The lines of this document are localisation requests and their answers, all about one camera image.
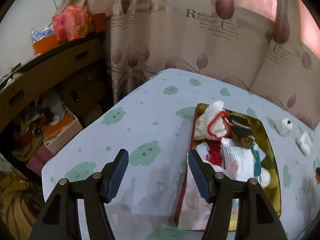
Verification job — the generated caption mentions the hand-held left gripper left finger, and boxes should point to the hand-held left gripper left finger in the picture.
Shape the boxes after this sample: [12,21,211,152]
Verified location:
[29,149,129,240]

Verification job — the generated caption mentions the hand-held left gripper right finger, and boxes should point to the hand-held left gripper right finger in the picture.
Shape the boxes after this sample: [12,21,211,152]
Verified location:
[188,150,288,240]

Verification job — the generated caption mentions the wet wipes packet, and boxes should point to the wet wipes packet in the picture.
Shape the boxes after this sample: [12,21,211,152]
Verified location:
[220,137,266,181]

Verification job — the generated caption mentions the white knit gloves red cuff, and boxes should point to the white knit gloves red cuff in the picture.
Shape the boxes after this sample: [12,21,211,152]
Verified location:
[194,100,231,141]

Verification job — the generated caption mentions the small white plush ball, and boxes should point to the small white plush ball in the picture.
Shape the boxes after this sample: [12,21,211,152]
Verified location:
[259,167,272,188]

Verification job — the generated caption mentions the red and gold tin box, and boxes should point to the red and gold tin box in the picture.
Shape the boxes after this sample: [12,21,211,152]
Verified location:
[172,102,282,232]

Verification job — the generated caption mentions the cloud print tablecloth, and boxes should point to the cloud print tablecloth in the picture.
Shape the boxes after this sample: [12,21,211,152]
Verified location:
[41,68,320,240]

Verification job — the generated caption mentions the open white and orange box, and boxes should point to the open white and orange box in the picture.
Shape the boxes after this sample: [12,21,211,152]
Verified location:
[42,109,83,155]

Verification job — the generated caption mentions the pink box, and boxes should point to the pink box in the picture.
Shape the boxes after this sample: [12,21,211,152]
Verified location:
[26,142,55,178]

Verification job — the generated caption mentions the grey blue plush toy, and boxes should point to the grey blue plush toy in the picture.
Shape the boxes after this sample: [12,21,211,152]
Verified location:
[41,89,66,126]

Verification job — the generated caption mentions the white fluffy plush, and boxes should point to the white fluffy plush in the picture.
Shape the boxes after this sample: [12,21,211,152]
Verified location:
[274,117,293,137]

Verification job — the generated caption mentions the yellow cloth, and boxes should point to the yellow cloth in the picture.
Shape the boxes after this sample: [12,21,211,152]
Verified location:
[0,166,46,240]

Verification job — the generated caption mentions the white folded cloth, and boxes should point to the white folded cloth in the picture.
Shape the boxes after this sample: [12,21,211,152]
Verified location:
[296,131,313,157]

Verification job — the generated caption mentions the long brown cardboard box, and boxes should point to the long brown cardboard box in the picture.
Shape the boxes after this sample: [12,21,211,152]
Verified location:
[0,38,103,132]

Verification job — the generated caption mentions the leaf print curtain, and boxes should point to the leaf print curtain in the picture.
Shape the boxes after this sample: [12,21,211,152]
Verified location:
[67,0,320,130]

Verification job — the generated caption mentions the small red box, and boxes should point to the small red box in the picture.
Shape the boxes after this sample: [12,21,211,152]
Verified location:
[89,12,107,32]

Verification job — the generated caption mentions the red plastic bag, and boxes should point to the red plastic bag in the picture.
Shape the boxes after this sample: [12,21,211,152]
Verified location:
[52,4,90,42]

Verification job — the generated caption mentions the blue cap bottles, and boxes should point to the blue cap bottles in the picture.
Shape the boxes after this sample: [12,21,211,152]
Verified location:
[31,26,55,40]

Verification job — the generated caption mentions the brown cardboard box with handle hole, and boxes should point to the brown cardboard box with handle hole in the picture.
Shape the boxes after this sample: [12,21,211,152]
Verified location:
[59,64,107,117]

